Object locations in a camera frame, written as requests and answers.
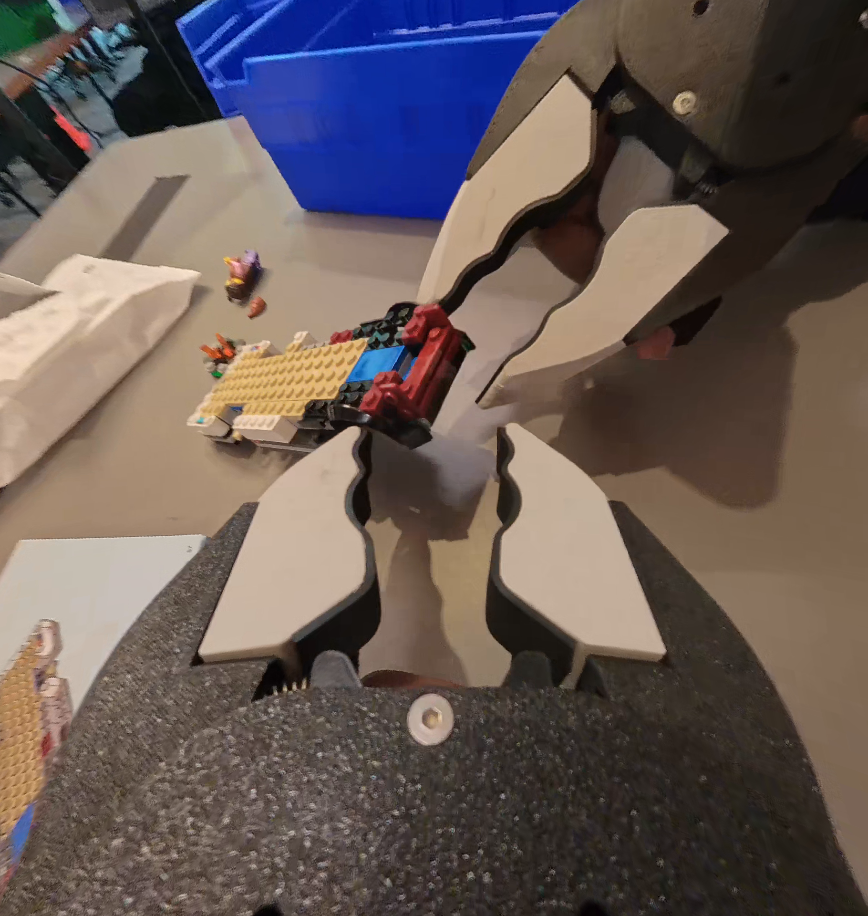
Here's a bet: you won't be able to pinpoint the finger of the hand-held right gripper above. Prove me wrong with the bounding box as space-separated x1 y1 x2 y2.
477 202 730 410
417 73 605 316

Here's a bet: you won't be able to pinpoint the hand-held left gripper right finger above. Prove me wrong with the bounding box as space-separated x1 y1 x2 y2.
487 424 667 689

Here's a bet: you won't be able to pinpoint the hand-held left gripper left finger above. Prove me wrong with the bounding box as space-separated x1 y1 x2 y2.
197 427 382 665

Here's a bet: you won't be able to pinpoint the toy brick model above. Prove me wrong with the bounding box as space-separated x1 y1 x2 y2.
187 302 475 451

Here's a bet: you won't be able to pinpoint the person's right hand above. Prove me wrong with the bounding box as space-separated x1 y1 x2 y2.
545 107 674 360

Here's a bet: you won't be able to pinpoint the blue plastic bin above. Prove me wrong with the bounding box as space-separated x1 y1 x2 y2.
176 0 585 220

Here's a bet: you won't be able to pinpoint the small orange toy bricks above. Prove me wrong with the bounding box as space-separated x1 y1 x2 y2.
199 333 240 377

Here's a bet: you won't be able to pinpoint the instruction sheet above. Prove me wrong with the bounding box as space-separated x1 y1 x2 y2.
0 534 207 916

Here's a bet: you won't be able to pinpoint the purple toy figure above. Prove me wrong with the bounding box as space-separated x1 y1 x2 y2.
223 250 265 303

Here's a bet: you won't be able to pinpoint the white paper bag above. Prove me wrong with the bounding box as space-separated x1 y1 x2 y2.
0 254 201 520

